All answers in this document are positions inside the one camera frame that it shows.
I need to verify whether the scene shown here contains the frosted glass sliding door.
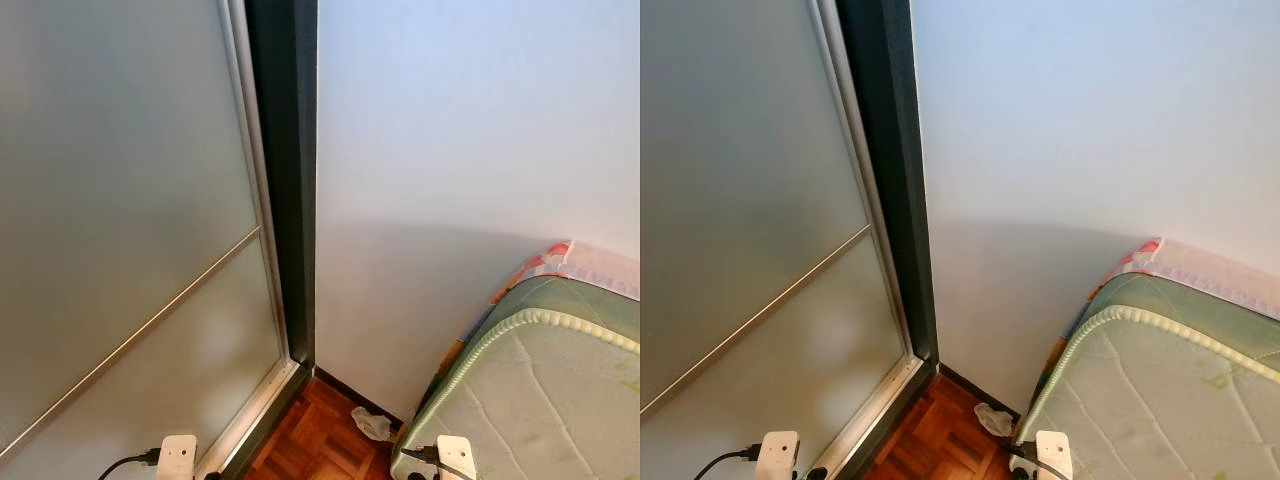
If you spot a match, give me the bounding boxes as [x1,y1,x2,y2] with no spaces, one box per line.
[640,0,926,480]
[0,0,304,480]

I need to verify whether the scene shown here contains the green quilted mattress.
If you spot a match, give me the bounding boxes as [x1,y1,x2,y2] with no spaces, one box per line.
[1010,272,1280,480]
[390,275,641,480]

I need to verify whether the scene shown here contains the dark skirting board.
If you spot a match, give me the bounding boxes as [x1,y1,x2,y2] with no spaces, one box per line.
[315,367,404,426]
[938,363,1021,416]

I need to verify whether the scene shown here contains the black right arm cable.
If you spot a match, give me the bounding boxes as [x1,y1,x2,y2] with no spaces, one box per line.
[400,445,471,480]
[1005,440,1071,480]

